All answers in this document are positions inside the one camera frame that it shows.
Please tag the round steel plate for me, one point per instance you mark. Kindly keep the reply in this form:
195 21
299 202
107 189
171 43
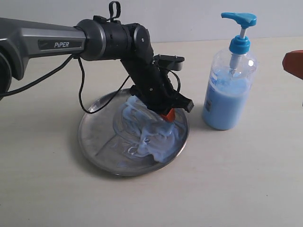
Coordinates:
110 152

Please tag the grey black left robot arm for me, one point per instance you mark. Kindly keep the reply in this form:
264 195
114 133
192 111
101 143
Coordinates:
94 40

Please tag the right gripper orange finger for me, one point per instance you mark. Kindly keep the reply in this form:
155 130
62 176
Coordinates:
293 63

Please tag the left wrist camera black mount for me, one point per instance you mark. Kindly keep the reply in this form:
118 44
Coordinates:
169 62

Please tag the light blue soap smear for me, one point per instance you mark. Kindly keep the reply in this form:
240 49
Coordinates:
146 131

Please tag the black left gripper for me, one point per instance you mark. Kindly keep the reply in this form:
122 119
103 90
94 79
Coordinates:
157 88

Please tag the blue soap pump bottle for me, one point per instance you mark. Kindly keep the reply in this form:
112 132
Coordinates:
231 77

